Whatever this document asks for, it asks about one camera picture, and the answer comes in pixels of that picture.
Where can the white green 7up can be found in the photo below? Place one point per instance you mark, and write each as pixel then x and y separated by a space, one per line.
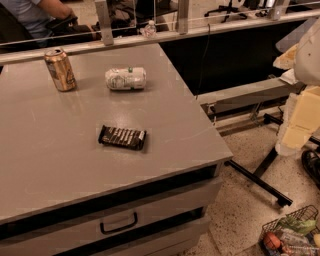
pixel 122 79

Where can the metal railing with posts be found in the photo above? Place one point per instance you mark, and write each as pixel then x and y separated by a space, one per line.
pixel 118 24

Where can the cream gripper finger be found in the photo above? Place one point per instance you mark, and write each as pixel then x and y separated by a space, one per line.
pixel 300 120

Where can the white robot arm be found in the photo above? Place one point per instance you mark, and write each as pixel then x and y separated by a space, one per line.
pixel 304 57

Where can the white packet on ledge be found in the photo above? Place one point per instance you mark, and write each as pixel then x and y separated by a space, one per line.
pixel 289 77

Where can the gold soda can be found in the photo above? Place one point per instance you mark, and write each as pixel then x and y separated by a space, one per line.
pixel 60 69

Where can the seated person in blue shirt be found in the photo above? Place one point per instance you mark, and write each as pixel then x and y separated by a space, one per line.
pixel 35 15

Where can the clear plastic water bottle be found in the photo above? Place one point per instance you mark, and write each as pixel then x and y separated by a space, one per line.
pixel 150 30

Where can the grey drawer with black handle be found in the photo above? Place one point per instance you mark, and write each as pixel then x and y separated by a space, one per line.
pixel 161 225

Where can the wire basket with groceries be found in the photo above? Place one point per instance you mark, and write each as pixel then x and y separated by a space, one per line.
pixel 295 234

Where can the black metal floor frame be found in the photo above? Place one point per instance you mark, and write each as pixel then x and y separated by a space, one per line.
pixel 255 177

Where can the dark chocolate bar wrapper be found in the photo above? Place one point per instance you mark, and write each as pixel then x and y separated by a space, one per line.
pixel 122 137

